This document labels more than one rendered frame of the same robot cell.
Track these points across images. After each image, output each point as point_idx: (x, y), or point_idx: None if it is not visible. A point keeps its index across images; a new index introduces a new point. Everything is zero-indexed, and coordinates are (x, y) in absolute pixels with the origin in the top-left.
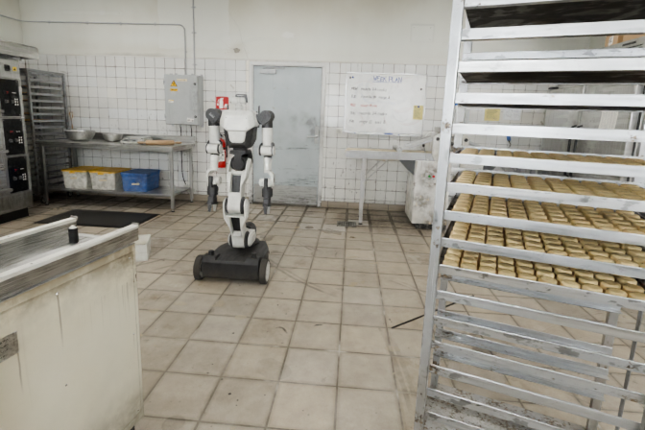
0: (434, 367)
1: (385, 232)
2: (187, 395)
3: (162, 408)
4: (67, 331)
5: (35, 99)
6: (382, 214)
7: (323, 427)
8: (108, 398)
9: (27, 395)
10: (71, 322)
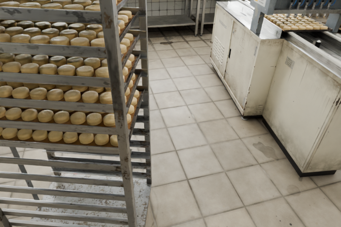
0: (141, 141)
1: None
2: (311, 211)
3: (311, 196)
4: (302, 82)
5: None
6: None
7: (211, 220)
8: (298, 133)
9: (287, 86)
10: (305, 81)
